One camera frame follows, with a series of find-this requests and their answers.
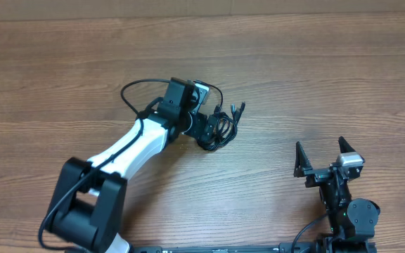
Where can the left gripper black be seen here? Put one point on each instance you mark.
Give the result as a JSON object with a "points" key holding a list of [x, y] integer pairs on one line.
{"points": [[196, 129]]}

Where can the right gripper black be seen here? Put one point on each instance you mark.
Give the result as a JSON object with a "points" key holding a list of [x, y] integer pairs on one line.
{"points": [[317, 176]]}

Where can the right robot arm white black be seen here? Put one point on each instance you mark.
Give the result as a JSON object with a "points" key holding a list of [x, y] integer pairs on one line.
{"points": [[352, 221]]}

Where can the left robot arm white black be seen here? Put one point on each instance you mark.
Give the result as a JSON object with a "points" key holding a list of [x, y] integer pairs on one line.
{"points": [[88, 201]]}

